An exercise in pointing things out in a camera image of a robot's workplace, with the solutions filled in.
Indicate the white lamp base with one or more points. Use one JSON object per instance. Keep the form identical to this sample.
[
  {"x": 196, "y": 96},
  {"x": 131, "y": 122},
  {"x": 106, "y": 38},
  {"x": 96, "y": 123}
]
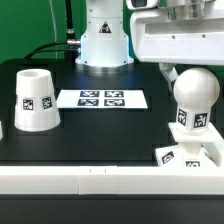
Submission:
[{"x": 205, "y": 150}]

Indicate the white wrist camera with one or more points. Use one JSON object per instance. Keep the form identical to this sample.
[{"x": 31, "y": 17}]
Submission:
[{"x": 141, "y": 4}]

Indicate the white lamp shade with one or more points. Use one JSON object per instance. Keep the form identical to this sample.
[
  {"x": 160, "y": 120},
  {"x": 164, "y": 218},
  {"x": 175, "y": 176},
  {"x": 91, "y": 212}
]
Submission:
[{"x": 36, "y": 108}]

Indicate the white marker sheet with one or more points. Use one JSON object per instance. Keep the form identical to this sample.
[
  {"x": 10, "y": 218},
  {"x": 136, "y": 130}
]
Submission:
[{"x": 102, "y": 99}]

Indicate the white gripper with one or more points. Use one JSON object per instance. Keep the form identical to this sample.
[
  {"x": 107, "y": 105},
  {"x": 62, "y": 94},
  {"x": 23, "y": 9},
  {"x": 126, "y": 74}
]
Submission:
[{"x": 157, "y": 39}]

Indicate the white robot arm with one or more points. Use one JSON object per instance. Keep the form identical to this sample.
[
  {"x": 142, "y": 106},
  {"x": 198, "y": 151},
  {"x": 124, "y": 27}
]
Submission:
[{"x": 106, "y": 43}]

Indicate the white lamp bulb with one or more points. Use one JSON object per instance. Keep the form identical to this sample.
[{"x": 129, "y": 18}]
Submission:
[{"x": 196, "y": 90}]

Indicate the white fence wall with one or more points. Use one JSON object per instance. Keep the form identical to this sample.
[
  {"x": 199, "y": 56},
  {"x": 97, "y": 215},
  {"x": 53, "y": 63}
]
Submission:
[{"x": 111, "y": 180}]

